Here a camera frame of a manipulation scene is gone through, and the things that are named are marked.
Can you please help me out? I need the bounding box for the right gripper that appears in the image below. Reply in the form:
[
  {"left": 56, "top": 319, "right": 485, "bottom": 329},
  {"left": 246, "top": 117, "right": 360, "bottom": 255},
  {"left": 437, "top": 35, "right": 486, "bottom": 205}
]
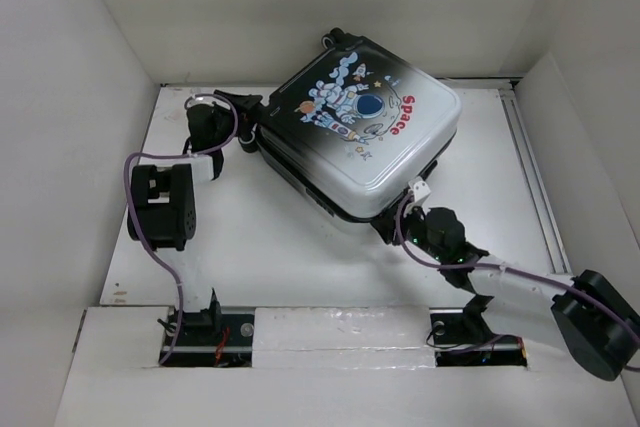
[{"left": 369, "top": 199, "right": 446, "bottom": 263}]

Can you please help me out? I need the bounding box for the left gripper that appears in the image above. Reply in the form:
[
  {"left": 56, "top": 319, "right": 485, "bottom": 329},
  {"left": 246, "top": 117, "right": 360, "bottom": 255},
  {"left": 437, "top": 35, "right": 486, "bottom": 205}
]
[{"left": 211, "top": 92, "right": 262, "bottom": 148}]

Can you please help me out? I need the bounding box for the black kids suitcase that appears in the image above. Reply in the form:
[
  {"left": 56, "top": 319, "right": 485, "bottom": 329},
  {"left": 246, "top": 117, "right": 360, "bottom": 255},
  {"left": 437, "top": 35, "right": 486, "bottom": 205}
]
[{"left": 255, "top": 28, "right": 462, "bottom": 223}]

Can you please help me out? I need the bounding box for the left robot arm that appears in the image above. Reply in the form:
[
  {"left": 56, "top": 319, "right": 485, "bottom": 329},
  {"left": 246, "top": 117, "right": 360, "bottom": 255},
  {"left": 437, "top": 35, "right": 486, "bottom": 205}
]
[{"left": 123, "top": 90, "right": 262, "bottom": 344}]

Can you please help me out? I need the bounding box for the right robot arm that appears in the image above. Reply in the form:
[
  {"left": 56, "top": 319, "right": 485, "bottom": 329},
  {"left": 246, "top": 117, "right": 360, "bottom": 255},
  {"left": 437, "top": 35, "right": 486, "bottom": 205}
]
[{"left": 372, "top": 206, "right": 639, "bottom": 381}]

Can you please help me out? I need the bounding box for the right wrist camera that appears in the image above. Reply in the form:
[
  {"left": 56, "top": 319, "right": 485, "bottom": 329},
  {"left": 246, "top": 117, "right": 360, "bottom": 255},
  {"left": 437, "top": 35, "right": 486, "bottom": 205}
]
[{"left": 407, "top": 177, "right": 431, "bottom": 210}]

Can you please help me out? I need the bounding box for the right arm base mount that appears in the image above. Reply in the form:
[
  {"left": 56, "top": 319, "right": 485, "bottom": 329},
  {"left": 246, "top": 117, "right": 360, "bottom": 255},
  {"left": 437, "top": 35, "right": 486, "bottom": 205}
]
[{"left": 425, "top": 308, "right": 528, "bottom": 367}]

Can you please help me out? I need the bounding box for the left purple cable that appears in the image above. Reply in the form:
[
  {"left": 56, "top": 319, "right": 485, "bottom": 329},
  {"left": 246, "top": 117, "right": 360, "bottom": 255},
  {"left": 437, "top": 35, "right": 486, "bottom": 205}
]
[{"left": 122, "top": 94, "right": 239, "bottom": 366}]

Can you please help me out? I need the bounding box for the aluminium rail frame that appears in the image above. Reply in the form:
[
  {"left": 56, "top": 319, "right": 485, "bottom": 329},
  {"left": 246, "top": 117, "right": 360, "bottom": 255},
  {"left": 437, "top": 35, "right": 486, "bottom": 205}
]
[{"left": 190, "top": 78, "right": 570, "bottom": 276}]

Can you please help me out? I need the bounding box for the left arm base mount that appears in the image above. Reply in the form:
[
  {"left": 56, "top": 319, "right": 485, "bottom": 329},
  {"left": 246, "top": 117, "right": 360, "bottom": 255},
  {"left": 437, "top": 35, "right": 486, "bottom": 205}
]
[{"left": 157, "top": 306, "right": 255, "bottom": 368}]

